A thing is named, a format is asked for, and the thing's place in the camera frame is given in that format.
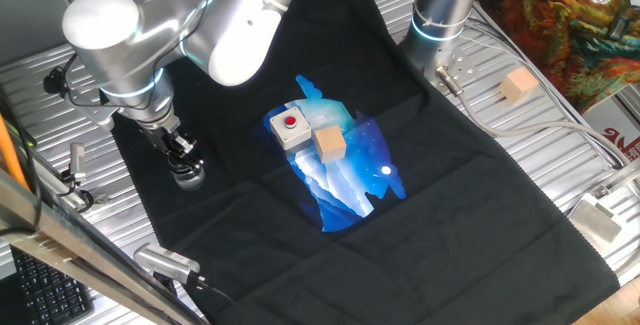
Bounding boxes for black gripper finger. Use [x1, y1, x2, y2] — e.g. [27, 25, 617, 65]
[169, 132, 197, 164]
[158, 144, 177, 167]

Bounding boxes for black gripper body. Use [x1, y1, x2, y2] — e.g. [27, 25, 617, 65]
[144, 124, 184, 159]

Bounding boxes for clear glass jar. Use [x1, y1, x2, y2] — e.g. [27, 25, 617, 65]
[172, 164, 207, 192]

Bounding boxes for grey box with red button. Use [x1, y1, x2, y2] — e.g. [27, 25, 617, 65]
[269, 106, 314, 151]

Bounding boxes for wooden cube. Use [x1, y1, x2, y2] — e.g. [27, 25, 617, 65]
[497, 66, 540, 105]
[313, 125, 348, 164]

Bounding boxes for orange tube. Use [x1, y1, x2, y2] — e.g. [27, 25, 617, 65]
[0, 113, 31, 191]

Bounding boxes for black keyboard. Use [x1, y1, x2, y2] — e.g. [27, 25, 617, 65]
[9, 245, 96, 325]

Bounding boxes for black cloth with blue print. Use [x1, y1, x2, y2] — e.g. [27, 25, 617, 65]
[92, 0, 621, 325]

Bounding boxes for colourful patterned cloth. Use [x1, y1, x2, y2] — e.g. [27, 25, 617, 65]
[477, 0, 640, 115]

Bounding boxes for white flat device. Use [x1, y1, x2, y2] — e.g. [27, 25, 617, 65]
[568, 192, 624, 256]

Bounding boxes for white panel with red logo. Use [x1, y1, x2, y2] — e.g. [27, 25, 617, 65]
[579, 97, 640, 169]

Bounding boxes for small dark metal object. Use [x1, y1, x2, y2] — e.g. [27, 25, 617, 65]
[610, 14, 632, 42]

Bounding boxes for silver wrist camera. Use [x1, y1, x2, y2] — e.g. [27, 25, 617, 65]
[67, 87, 124, 131]

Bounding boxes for small silver exterior camera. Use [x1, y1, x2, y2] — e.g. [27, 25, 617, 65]
[69, 142, 89, 182]

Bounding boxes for silver ribbed exterior camera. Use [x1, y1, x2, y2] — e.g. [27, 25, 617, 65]
[133, 243, 202, 286]

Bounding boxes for black exterior camera plug cable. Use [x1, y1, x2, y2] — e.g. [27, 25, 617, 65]
[187, 272, 246, 316]

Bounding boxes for aluminium frame beam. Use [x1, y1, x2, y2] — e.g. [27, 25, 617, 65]
[0, 167, 206, 325]

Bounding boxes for thick grey base cable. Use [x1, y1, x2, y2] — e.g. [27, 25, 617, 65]
[434, 64, 629, 169]

